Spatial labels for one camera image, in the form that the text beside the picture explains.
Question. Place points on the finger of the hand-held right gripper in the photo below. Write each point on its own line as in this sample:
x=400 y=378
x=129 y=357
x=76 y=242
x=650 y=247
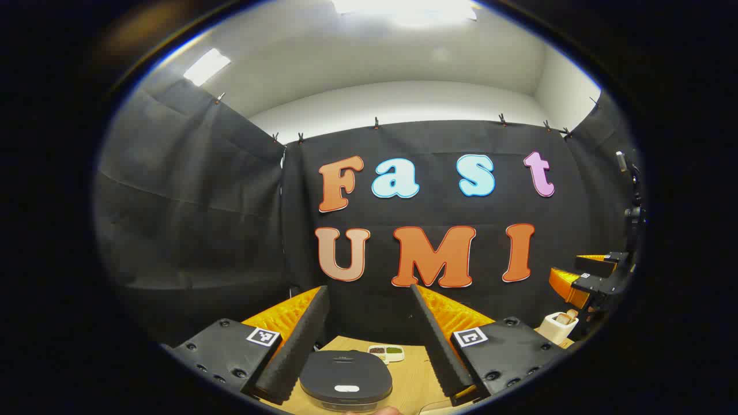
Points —
x=602 y=264
x=594 y=288

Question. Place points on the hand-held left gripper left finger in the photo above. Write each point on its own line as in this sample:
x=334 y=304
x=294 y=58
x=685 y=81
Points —
x=300 y=346

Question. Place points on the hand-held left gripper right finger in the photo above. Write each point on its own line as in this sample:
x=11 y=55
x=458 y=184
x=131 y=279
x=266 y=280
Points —
x=441 y=346

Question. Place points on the dark grey rice cooker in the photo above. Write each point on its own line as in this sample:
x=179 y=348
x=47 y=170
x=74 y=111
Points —
x=346 y=369

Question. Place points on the white divided condiment dish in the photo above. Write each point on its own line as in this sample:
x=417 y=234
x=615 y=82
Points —
x=385 y=351

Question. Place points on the white toaster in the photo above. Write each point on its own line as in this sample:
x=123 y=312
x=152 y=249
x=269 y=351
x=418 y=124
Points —
x=553 y=331

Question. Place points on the black backdrop cloth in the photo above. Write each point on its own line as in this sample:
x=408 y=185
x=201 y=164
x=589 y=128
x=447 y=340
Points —
x=202 y=202

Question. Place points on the ceiling light panel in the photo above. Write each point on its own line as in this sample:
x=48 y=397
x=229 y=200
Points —
x=403 y=8
x=206 y=66

